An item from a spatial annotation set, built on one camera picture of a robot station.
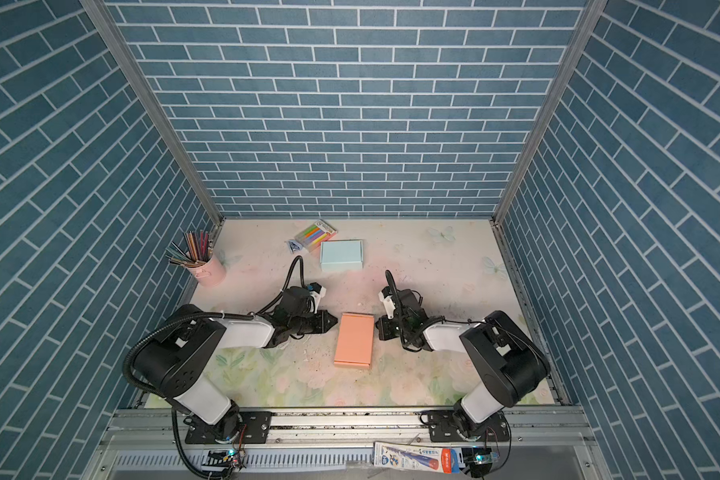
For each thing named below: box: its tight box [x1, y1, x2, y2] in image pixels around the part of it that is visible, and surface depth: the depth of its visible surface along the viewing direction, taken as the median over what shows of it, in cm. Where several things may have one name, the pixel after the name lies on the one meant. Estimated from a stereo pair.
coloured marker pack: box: [294, 219, 338, 253], surface depth 117 cm
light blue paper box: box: [320, 239, 364, 272], surface depth 108 cm
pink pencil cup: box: [187, 254, 227, 287], surface depth 97 cm
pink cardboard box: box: [334, 312, 375, 369], surface depth 86 cm
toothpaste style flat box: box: [373, 442, 462, 474], surface depth 71 cm
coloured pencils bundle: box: [165, 230, 214, 268], surface depth 98 cm
